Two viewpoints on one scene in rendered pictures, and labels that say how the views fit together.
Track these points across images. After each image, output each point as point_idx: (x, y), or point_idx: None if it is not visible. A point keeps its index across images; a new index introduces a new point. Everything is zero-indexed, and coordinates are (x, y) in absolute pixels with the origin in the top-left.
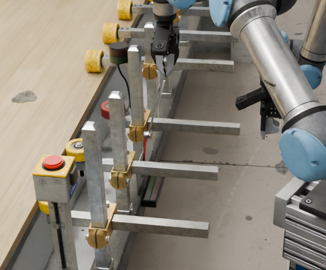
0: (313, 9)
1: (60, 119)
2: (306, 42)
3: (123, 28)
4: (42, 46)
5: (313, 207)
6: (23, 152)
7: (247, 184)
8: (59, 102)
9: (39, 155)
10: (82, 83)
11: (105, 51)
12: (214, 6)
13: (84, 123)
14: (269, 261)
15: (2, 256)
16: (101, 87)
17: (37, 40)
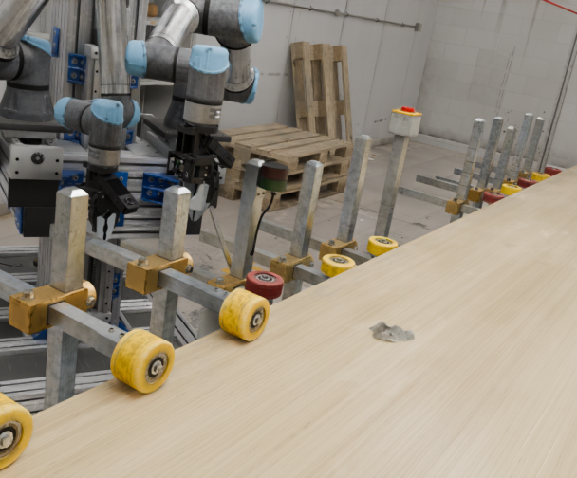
0: (123, 42)
1: (346, 291)
2: (129, 76)
3: (118, 337)
4: (314, 445)
5: (226, 134)
6: (404, 278)
7: None
8: (336, 310)
9: (386, 270)
10: (283, 322)
11: (179, 366)
12: (259, 26)
13: (367, 138)
14: None
15: (433, 232)
16: None
17: (317, 474)
